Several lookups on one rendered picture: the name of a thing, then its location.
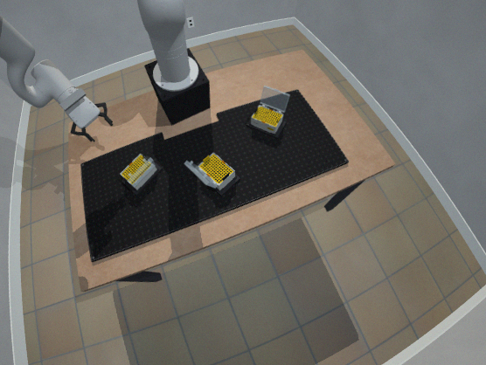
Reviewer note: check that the yellow tip rack insert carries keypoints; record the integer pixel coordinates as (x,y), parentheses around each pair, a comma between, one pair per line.
(266,115)
(215,168)
(134,166)

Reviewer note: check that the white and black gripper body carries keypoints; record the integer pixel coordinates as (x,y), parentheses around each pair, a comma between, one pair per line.
(83,112)

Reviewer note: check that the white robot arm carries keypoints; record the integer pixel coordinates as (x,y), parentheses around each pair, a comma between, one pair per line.
(164,21)

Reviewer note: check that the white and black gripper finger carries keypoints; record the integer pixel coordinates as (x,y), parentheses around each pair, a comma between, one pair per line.
(105,113)
(81,133)

